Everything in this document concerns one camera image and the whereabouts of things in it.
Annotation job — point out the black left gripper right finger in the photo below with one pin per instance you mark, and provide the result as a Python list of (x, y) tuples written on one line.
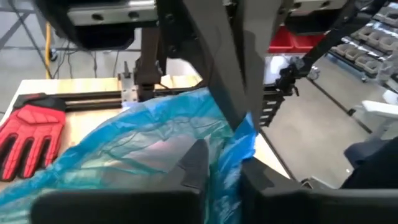
[(311, 208)]

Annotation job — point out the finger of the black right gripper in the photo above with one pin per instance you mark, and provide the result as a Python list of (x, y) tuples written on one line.
[(256, 62), (211, 46)]

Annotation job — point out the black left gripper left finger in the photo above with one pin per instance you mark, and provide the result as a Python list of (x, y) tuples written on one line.
[(124, 208)]

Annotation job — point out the teal plastic trash bag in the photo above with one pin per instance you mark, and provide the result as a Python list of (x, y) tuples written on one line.
[(140, 133)]

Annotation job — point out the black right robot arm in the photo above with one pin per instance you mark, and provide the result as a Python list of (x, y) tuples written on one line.
[(147, 62)]

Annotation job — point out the red storage bin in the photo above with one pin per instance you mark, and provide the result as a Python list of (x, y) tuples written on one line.
[(289, 43)]

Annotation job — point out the dark blue chair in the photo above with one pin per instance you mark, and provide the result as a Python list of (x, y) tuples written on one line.
[(373, 161)]

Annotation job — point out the grey parts tray rack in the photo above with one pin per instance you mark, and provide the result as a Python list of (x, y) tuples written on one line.
[(370, 40)]

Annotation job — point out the red and black work glove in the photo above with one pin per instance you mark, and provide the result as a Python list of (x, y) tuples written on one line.
[(31, 133)]

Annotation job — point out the silver metal bracket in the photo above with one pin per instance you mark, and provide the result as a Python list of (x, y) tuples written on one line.
[(127, 90)]

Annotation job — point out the black aluminium table frame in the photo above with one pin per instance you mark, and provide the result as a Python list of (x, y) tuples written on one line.
[(93, 99)]

